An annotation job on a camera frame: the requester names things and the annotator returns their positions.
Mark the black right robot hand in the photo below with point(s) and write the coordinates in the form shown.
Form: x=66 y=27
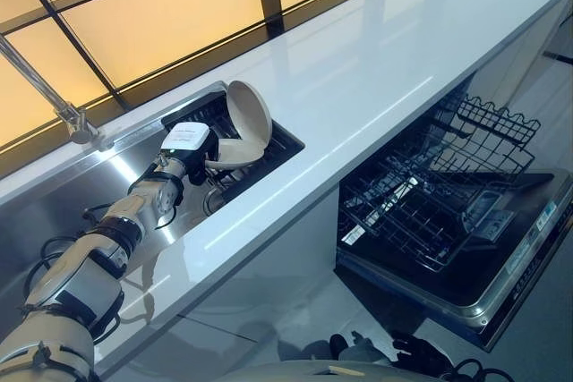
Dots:
x=416 y=348

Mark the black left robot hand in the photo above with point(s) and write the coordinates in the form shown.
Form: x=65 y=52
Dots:
x=197 y=158

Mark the beige round plate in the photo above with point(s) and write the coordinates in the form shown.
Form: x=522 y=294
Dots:
x=239 y=151
x=250 y=109

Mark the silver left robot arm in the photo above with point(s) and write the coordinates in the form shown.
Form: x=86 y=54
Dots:
x=67 y=279

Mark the open dishwasher door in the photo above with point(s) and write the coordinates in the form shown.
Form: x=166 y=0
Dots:
x=474 y=274

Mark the dishwasher detergent dispenser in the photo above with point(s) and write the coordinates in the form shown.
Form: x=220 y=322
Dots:
x=490 y=214

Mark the round sink drain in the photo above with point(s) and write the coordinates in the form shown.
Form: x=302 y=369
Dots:
x=210 y=203

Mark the black sink drying rack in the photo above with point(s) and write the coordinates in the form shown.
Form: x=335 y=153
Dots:
x=286 y=141

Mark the stainless steel sink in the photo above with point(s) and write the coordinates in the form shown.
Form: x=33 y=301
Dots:
x=67 y=194

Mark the white kitchen cabinet front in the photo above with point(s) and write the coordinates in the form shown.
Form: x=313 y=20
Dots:
x=268 y=274

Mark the silver kitchen faucet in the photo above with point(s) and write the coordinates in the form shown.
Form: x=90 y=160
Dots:
x=40 y=82

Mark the white label sticker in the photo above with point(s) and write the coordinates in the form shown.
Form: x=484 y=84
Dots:
x=546 y=215

